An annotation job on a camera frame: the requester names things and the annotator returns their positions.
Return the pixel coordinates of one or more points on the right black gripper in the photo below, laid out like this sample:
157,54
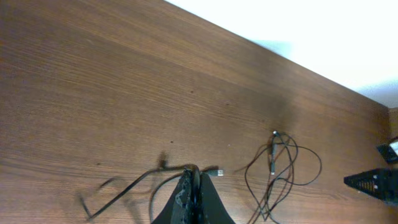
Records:
378,183

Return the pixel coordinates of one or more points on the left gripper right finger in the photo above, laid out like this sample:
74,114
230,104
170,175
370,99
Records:
210,207

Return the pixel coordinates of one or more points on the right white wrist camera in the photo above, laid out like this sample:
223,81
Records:
388,151

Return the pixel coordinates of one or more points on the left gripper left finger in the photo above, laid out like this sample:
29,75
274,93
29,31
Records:
178,209

